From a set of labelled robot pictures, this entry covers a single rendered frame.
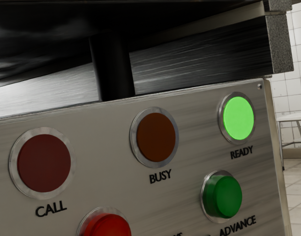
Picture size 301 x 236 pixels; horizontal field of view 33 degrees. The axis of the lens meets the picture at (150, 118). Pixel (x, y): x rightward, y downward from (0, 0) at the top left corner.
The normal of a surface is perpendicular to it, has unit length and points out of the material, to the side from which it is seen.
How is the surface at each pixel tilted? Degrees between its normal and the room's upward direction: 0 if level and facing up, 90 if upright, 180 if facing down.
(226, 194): 90
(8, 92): 90
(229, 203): 90
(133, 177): 90
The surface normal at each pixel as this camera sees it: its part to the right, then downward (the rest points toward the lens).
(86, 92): -0.77, 0.15
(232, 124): 0.61, -0.05
